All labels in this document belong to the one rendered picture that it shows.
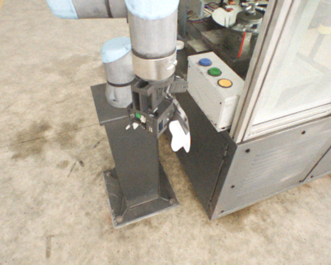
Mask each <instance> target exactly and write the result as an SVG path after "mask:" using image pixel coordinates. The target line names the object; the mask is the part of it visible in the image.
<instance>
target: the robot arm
mask: <svg viewBox="0 0 331 265"><path fill-rule="evenodd" d="M46 2H47V5H48V6H49V9H50V10H51V11H52V13H53V14H54V16H56V17H57V18H60V19H75V20H79V19H102V18H128V21H129V30H130V38H128V37H124V36H122V37H117V38H113V39H111V40H109V41H107V42H106V43H104V44H103V46H102V47H101V55H102V62H103V65H104V70H105V75H106V89H105V98H106V101H107V102H108V103H109V104H110V105H112V106H114V107H118V108H126V110H127V117H128V120H129V125H128V126H127V127H126V129H128V128H129V127H130V126H131V125H132V124H133V125H134V129H136V128H137V127H138V126H139V125H141V127H142V128H144V129H145V130H146V133H147V134H149V135H152V136H155V134H157V139H158V138H159V137H160V136H161V134H162V133H163V132H164V131H165V129H166V128H167V122H169V119H170V118H172V117H173V120H174V121H171V122H170V124H169V128H170V131H171V133H172V135H173V139H172V149H173V150H174V151H176V150H178V149H179V148H181V147H182V146H183V148H184V149H185V151H186V152H188V151H189V147H190V134H189V131H190V129H189V123H188V119H187V117H186V115H185V113H184V111H183V110H182V109H181V107H180V105H179V103H178V101H177V100H176V99H175V96H174V95H172V94H171V93H183V92H186V89H187V86H188V83H189V82H188V81H185V80H184V78H181V77H180V76H174V71H175V65H176V64H177V60H176V59H175V58H176V51H177V45H176V43H177V15H178V4H179V0H46ZM130 111H133V112H134V118H133V119H130Z"/></svg>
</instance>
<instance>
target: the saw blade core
mask: <svg viewBox="0 0 331 265"><path fill-rule="evenodd" d="M246 7H247V6H245V7H243V8H242V7H240V6H239V4H238V5H237V4H236V5H230V6H224V7H221V8H218V9H216V10H215V11H214V12H213V13H212V18H213V20H214V21H215V22H216V23H218V24H219V25H221V26H224V27H225V28H228V29H232V30H235V31H240V32H244V33H245V32H246V33H253V34H259V32H260V28H261V25H262V21H263V18H264V14H265V11H266V8H265V7H262V8H263V9H262V10H260V9H255V11H256V12H258V13H260V14H261V15H262V16H263V17H262V20H261V21H258V22H246V21H243V20H240V19H238V18H237V13H238V12H241V11H245V8H246ZM259 7H260V6H259Z"/></svg>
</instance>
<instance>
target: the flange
mask: <svg viewBox="0 0 331 265"><path fill-rule="evenodd" d="M262 17H263V16H262V15H261V14H260V13H258V12H256V11H254V12H248V11H247V10H245V11H241V12H238V13H237V18H238V19H240V20H243V21H246V22H258V21H261V20H262Z"/></svg>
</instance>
